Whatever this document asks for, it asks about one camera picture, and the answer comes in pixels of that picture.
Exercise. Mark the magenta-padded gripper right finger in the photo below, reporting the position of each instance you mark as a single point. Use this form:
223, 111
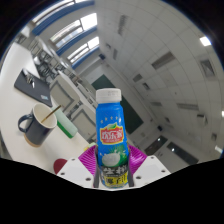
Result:
151, 170

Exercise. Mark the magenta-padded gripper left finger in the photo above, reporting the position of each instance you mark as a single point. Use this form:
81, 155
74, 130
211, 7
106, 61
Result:
75, 171

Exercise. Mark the blue white-capped drink bottle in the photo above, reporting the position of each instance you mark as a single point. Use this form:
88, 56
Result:
111, 126

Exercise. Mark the flat round red coaster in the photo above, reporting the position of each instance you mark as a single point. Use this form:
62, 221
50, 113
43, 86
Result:
60, 165

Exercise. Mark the dark wooden door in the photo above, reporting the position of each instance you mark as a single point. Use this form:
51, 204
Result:
155, 145

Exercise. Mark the green white eraser block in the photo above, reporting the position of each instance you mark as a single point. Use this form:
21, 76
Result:
66, 126

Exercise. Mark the dark navy mug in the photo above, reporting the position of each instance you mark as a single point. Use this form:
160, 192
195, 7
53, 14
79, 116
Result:
36, 131

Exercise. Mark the wooden stir stick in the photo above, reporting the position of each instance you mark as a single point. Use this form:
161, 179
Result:
53, 112

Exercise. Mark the white ceiling projector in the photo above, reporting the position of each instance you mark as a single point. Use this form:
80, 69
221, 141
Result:
201, 119

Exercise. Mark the black notebook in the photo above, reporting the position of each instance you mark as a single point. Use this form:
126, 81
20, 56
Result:
33, 88

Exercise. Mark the blue window curtains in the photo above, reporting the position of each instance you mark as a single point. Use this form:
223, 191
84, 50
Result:
75, 38

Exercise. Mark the ceiling lights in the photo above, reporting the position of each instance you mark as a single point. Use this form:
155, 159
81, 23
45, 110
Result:
205, 41

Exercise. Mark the classroom windows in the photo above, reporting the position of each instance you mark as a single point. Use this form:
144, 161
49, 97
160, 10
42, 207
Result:
88, 20

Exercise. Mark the dark high wall window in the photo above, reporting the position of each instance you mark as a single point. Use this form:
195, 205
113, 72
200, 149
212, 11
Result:
181, 152

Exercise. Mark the black wall speaker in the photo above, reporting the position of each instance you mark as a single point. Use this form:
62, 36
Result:
101, 56
160, 128

